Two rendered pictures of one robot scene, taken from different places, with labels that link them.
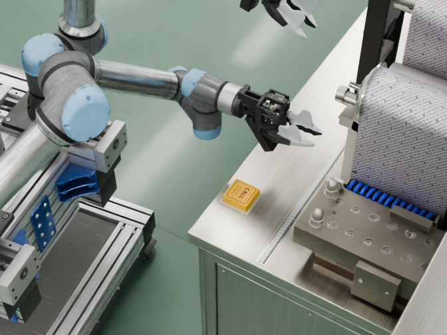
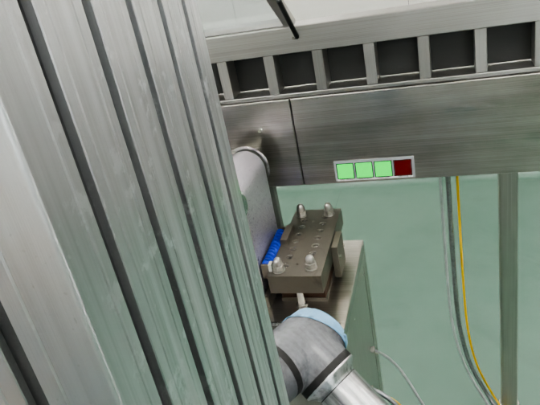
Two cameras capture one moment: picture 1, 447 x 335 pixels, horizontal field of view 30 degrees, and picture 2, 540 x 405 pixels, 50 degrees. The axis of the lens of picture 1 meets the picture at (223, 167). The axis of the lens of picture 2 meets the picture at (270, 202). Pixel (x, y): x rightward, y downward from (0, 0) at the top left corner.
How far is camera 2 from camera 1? 2.01 m
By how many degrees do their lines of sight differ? 78
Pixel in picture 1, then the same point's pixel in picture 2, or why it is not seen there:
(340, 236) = (318, 255)
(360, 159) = (255, 243)
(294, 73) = not seen: outside the picture
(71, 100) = (321, 318)
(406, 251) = (314, 231)
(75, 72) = (277, 331)
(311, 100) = not seen: hidden behind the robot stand
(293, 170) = not seen: hidden behind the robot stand
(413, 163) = (263, 208)
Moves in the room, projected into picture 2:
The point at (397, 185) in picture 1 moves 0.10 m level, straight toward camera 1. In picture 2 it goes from (266, 236) to (297, 231)
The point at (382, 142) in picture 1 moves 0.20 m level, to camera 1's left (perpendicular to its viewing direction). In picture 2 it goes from (254, 213) to (274, 243)
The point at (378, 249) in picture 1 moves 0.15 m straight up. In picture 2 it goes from (319, 240) to (312, 198)
